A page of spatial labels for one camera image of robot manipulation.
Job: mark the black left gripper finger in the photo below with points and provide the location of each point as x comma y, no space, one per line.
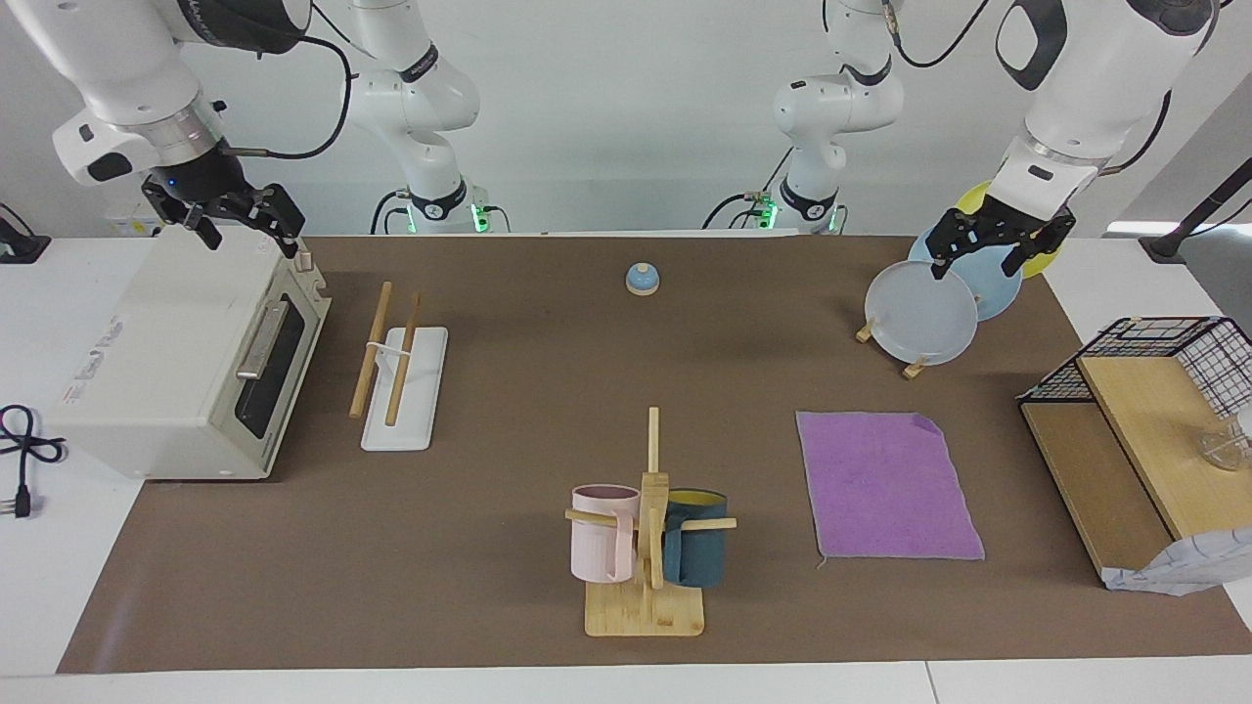
1047,238
947,244

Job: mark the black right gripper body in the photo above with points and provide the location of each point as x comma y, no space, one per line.
205,186

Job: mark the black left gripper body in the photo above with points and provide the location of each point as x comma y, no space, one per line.
1007,223

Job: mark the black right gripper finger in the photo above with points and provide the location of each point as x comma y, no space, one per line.
203,225
279,210

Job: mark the purple and grey towel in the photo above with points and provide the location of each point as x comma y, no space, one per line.
880,489

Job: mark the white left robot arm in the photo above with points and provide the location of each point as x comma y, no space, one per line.
1095,78

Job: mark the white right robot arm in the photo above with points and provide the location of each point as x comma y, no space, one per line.
98,59

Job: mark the wooden plate rack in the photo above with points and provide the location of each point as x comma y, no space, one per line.
915,369

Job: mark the white towel rack wooden bars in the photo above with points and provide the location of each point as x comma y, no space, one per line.
411,391

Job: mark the yellow plate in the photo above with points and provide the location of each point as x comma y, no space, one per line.
971,198

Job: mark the light blue plate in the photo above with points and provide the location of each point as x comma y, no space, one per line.
993,288

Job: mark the grey plate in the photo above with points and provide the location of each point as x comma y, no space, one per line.
919,313

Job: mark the cream toaster oven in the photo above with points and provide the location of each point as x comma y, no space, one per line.
156,362

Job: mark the wooden shelf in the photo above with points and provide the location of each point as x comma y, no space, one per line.
1144,420

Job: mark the clear glass vessel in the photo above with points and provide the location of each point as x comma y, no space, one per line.
1223,448

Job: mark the brown table mat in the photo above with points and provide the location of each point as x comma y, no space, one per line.
489,528

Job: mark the dark teal mug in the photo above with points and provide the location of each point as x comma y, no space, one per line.
699,552

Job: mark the pink mug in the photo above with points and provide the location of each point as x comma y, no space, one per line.
597,548

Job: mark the wooden mug tree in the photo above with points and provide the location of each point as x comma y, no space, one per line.
650,611

